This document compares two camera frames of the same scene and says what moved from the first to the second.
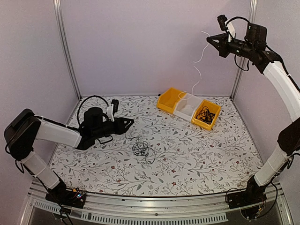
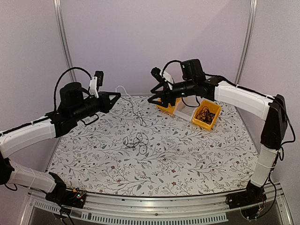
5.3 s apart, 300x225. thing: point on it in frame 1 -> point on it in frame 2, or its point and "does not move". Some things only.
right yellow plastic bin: [206, 114] does not move
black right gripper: [222, 47] -> [167, 93]
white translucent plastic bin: [185, 106] does not move
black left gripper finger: [121, 120] -> [117, 94]
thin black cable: [205, 115] does not move
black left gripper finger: [123, 130] -> [108, 105]
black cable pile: [141, 149] -> [140, 141]
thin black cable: [205, 116] does not move
